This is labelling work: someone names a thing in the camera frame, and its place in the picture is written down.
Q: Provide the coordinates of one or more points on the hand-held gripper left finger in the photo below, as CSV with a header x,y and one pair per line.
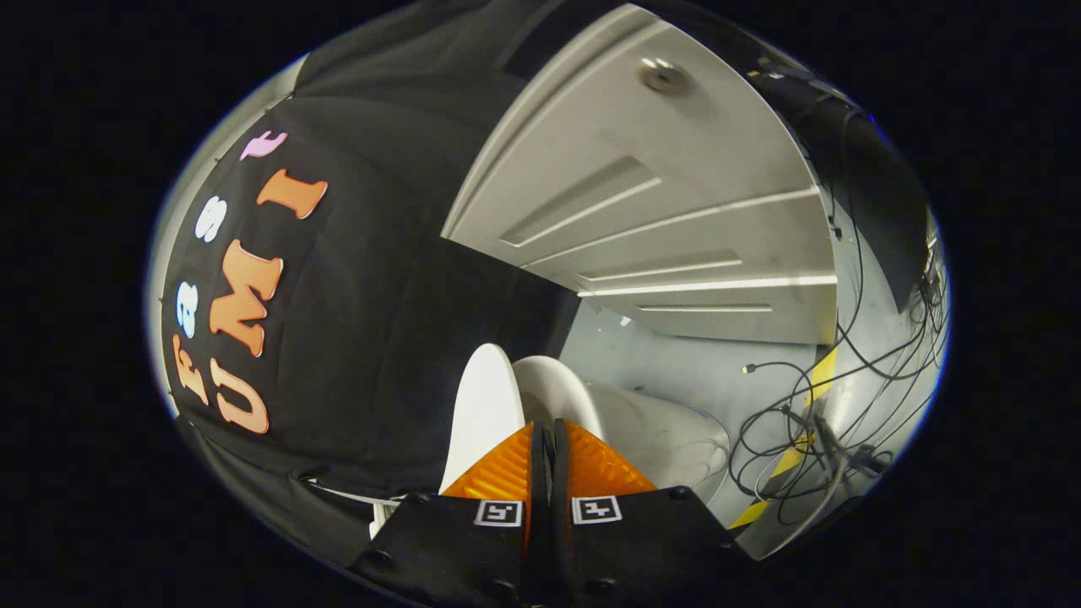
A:
x,y
507,557

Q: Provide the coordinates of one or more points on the black backdrop cloth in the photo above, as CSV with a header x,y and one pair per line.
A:
x,y
363,321

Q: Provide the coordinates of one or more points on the white toilet bowl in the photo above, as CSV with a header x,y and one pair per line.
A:
x,y
667,439

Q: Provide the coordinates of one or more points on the grey panelled door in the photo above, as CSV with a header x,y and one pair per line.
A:
x,y
676,169

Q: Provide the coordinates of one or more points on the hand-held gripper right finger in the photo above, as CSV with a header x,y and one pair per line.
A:
x,y
608,557

